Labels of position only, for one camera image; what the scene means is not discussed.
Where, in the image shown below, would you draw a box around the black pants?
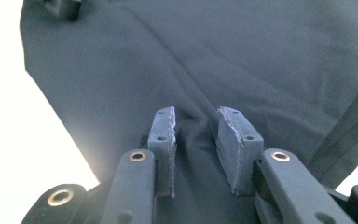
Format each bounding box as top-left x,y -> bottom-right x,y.
19,0 -> 358,224

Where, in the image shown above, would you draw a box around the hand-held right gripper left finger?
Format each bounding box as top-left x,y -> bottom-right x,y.
147,105 -> 178,199

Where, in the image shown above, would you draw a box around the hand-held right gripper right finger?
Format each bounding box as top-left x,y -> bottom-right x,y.
215,105 -> 265,197

